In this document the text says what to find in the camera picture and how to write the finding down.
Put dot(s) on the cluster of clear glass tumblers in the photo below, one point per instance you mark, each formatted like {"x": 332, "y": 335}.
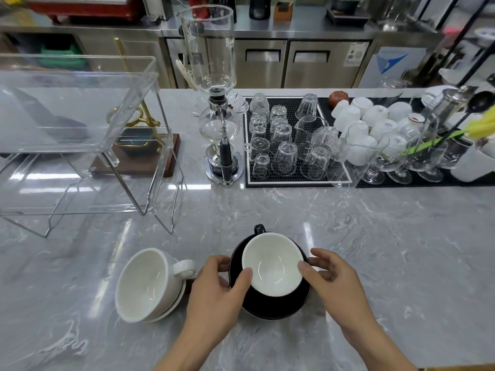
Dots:
{"x": 284, "y": 158}

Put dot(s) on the brown coffee cup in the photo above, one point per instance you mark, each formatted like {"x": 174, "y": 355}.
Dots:
{"x": 178, "y": 301}

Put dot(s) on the small wooden box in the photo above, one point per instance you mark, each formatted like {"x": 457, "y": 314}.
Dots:
{"x": 282, "y": 13}

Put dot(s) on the black coffee cup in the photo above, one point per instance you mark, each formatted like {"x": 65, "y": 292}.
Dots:
{"x": 272, "y": 262}

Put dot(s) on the long black bar mat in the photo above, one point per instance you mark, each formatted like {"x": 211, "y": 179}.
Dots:
{"x": 433, "y": 183}

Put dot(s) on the wooden brass pour-over stand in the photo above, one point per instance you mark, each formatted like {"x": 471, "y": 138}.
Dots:
{"x": 170, "y": 158}

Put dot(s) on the large clear glass pitcher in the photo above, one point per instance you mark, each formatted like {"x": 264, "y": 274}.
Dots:
{"x": 359, "y": 166}

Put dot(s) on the cluster of white ceramic cups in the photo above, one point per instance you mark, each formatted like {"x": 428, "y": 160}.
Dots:
{"x": 375, "y": 115}

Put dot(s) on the yellow flower green stem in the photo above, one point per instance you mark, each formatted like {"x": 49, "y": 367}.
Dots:
{"x": 483, "y": 127}

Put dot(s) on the black saucer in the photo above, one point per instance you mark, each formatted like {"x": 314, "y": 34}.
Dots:
{"x": 270, "y": 309}

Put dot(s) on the white coffee cup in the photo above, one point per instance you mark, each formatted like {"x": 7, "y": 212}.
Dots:
{"x": 143, "y": 282}

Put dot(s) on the bamboo stirring paddle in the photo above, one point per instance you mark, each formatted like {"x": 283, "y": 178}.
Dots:
{"x": 187, "y": 75}

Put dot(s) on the stainless steel cabinet unit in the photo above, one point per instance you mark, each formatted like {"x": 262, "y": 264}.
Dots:
{"x": 263, "y": 69}

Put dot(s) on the white appliance blue logo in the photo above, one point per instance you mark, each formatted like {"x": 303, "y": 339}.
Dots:
{"x": 386, "y": 73}

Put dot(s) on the black induction cooker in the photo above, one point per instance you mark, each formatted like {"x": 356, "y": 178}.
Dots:
{"x": 348, "y": 20}

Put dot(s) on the red-brown clay teapot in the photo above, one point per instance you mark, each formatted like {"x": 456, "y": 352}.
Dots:
{"x": 338, "y": 98}

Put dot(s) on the black cooking pot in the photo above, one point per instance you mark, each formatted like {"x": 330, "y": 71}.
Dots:
{"x": 344, "y": 4}

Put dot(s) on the large clear wine glass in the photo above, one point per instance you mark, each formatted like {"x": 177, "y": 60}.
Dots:
{"x": 392, "y": 90}

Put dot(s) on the small clear glass pitcher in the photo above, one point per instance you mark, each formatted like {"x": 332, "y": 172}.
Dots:
{"x": 309, "y": 131}

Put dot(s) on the white-bordered black bar mat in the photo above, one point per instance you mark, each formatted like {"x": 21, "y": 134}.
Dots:
{"x": 294, "y": 180}

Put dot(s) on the person's left hand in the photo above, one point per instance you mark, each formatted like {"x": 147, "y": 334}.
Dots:
{"x": 212, "y": 305}

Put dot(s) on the glass pot steel lid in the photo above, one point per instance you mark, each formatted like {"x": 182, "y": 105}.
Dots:
{"x": 448, "y": 106}

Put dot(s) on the black metal storage rack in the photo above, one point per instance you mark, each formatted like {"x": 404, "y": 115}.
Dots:
{"x": 475, "y": 61}

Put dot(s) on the person's right hand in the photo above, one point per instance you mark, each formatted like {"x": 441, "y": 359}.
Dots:
{"x": 340, "y": 293}

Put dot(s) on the clear acrylic two-tier shelf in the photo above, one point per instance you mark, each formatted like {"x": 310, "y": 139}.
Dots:
{"x": 58, "y": 104}

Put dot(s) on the stack of white plates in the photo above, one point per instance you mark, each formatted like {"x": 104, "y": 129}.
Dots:
{"x": 437, "y": 96}

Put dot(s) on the glass siphon coffee maker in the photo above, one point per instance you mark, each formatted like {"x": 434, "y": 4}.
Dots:
{"x": 209, "y": 46}

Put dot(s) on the white ceramic vase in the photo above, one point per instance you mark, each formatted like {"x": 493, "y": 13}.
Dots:
{"x": 472, "y": 164}

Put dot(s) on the cluster of clear stemmed glasses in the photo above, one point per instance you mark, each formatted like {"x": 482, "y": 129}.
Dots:
{"x": 398, "y": 173}

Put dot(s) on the person's left forearm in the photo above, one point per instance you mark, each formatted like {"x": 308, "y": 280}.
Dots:
{"x": 181, "y": 355}

